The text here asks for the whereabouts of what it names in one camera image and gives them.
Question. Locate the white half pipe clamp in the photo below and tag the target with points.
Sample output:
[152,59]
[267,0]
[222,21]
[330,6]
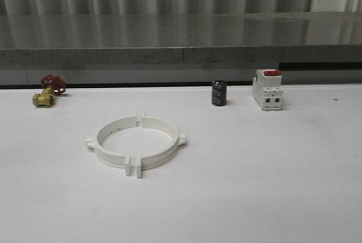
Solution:
[157,141]
[112,158]

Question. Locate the white red circuit breaker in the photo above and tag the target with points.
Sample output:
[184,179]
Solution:
[266,89]

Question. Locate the grey stone countertop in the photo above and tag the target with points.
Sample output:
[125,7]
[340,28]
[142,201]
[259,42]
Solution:
[150,50]

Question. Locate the black cylindrical capacitor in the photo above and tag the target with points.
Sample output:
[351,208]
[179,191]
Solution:
[219,93]

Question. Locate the brass valve red handle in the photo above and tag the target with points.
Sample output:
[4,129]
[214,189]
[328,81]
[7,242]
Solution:
[52,86]

